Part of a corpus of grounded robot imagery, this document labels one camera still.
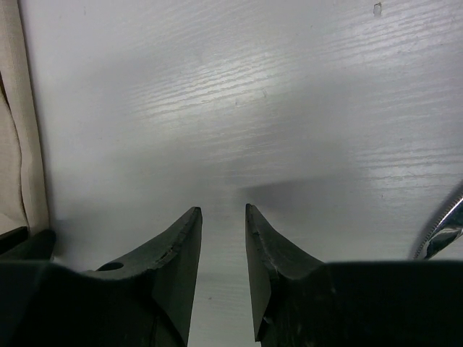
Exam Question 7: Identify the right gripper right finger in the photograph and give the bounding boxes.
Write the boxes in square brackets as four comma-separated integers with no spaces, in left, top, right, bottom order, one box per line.
[245,204,323,342]

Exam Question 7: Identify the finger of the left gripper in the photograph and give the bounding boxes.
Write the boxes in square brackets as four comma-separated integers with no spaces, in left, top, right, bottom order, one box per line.
[1,226,56,261]

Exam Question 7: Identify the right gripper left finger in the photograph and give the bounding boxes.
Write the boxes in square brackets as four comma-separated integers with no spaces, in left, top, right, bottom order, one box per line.
[86,207,203,346]

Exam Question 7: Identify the beige cloth napkin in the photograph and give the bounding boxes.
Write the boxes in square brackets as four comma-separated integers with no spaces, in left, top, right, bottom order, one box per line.
[1,1,49,234]

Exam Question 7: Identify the steel knife black handle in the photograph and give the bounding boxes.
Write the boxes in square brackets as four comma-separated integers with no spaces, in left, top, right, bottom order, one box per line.
[411,182,462,260]

